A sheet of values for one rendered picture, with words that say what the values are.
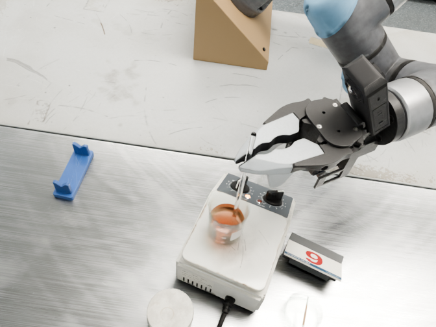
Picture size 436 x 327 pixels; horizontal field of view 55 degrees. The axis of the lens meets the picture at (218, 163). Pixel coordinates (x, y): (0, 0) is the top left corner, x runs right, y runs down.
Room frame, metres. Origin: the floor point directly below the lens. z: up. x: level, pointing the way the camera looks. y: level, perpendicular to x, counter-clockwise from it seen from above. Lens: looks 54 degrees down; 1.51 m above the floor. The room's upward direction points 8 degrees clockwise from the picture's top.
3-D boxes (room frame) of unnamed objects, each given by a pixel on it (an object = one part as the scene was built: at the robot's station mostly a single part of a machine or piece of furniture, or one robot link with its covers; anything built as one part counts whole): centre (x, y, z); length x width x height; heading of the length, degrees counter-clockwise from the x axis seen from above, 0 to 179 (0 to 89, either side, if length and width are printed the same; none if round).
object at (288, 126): (0.30, -0.05, 1.13); 0.09 x 0.03 x 0.06; 122
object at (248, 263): (0.26, -0.04, 0.98); 0.12 x 0.12 x 0.01; 75
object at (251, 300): (0.28, -0.05, 0.94); 0.22 x 0.13 x 0.08; 165
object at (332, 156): (0.29, -0.11, 1.16); 0.09 x 0.05 x 0.02; 125
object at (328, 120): (0.35, -0.15, 1.13); 0.12 x 0.08 x 0.09; 124
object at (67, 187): (0.37, 0.24, 0.92); 0.10 x 0.03 x 0.04; 176
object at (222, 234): (0.26, -0.02, 1.02); 0.06 x 0.05 x 0.08; 67
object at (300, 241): (0.28, -0.17, 0.92); 0.09 x 0.06 x 0.04; 71
